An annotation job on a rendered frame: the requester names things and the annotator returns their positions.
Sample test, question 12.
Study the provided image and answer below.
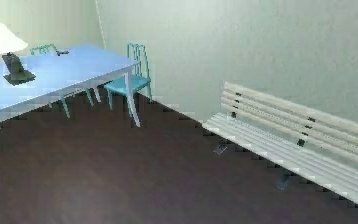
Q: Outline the white slatted bench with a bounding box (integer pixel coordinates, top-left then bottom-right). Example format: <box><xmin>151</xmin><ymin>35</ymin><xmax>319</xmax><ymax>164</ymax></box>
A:
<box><xmin>201</xmin><ymin>81</ymin><xmax>358</xmax><ymax>212</ymax></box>

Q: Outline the white shade table lamp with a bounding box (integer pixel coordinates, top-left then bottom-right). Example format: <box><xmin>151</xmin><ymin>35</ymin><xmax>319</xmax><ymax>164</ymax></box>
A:
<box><xmin>0</xmin><ymin>22</ymin><xmax>37</xmax><ymax>87</ymax></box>

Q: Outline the blue table with white legs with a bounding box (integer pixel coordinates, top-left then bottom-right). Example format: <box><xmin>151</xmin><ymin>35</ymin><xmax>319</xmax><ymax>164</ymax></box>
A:
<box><xmin>0</xmin><ymin>43</ymin><xmax>142</xmax><ymax>129</ymax></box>

